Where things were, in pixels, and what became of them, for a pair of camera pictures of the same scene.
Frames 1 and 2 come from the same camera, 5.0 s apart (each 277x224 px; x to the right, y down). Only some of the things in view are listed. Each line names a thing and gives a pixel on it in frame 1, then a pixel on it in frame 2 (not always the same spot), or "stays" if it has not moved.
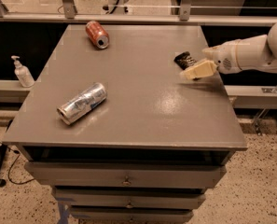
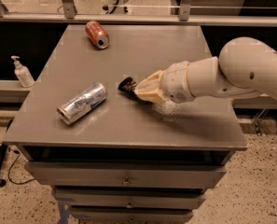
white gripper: x=227 y=57 to x=174 y=82
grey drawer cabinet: x=117 y=133 stays
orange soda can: x=98 y=35 stays
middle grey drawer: x=169 y=198 stays
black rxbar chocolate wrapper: x=185 y=61 to x=128 y=84
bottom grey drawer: x=131 y=215 stays
